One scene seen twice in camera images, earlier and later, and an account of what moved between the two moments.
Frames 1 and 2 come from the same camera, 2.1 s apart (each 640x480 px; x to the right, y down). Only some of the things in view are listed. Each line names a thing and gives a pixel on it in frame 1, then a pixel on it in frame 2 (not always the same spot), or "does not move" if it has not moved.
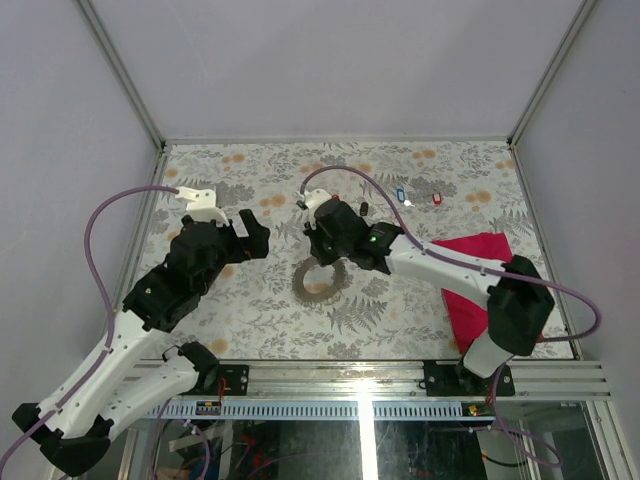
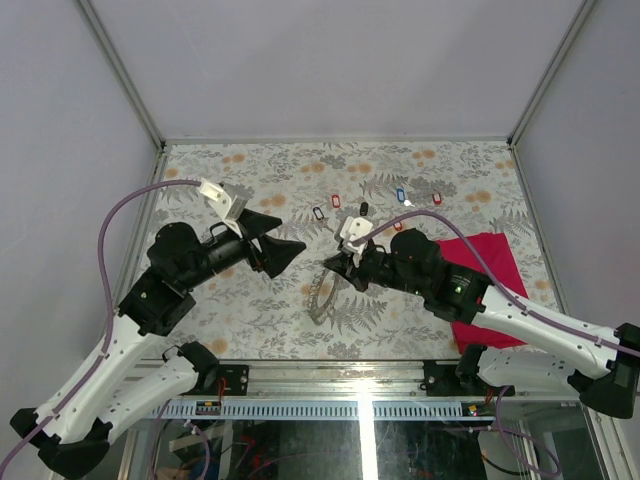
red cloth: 468,320 does not move
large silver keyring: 305,294 to 316,312
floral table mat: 282,304 does not move
